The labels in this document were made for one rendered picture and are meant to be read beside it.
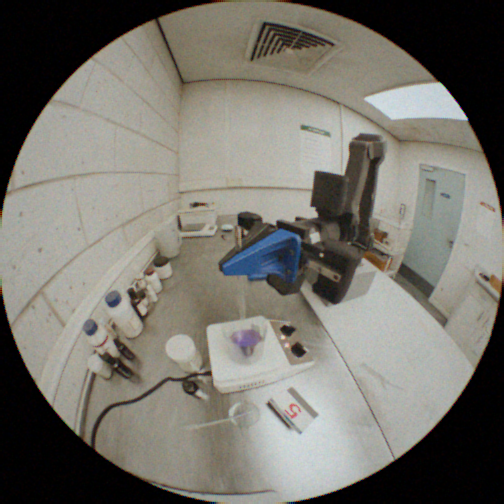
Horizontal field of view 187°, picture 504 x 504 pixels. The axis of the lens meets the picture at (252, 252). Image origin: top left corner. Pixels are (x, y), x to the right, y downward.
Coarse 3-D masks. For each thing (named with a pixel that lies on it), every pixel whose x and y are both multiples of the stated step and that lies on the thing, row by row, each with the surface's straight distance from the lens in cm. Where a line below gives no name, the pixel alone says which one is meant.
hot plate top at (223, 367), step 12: (216, 324) 32; (216, 336) 30; (216, 348) 29; (276, 348) 29; (216, 360) 28; (228, 360) 28; (264, 360) 27; (276, 360) 28; (216, 372) 27; (228, 372) 27; (240, 372) 27; (252, 372) 27; (264, 372) 27
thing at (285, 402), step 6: (282, 396) 33; (288, 396) 34; (276, 402) 31; (282, 402) 32; (288, 402) 33; (294, 402) 34; (282, 408) 31; (288, 408) 32; (294, 408) 33; (300, 408) 34; (288, 414) 31; (294, 414) 32; (300, 414) 33; (306, 414) 34; (294, 420) 31; (300, 420) 32; (306, 420) 34; (300, 426) 32; (306, 426) 33
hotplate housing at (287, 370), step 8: (272, 320) 36; (280, 368) 29; (288, 368) 30; (296, 368) 31; (304, 368) 34; (256, 376) 28; (264, 376) 29; (272, 376) 29; (280, 376) 32; (288, 376) 35; (216, 384) 29; (224, 384) 29; (232, 384) 28; (240, 384) 29; (248, 384) 30; (256, 384) 32; (264, 384) 34; (224, 392) 33
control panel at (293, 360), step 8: (272, 328) 34; (280, 336) 33; (296, 336) 37; (280, 344) 32; (288, 344) 33; (288, 352) 32; (288, 360) 30; (296, 360) 32; (304, 360) 33; (312, 360) 35
